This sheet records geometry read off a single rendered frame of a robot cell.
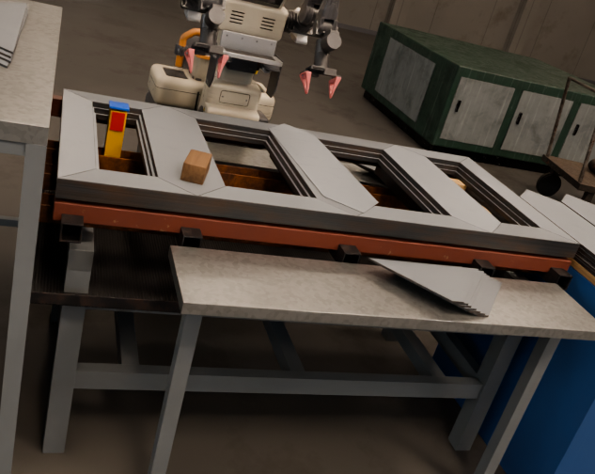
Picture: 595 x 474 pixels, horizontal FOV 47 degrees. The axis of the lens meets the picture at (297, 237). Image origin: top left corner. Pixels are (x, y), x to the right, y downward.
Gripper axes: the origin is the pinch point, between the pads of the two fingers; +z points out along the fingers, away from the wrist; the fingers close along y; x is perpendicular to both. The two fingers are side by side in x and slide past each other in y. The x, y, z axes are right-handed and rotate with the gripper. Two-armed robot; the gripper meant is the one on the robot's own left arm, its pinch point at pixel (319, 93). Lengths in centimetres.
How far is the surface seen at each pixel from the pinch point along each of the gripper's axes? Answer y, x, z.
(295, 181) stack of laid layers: -21, -38, 37
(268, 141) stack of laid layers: -20.0, -6.1, 21.1
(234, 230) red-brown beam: -45, -58, 54
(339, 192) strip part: -12, -49, 40
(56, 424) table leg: -83, -26, 113
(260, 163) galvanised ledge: -13.5, 19.1, 25.8
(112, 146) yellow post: -72, -6, 30
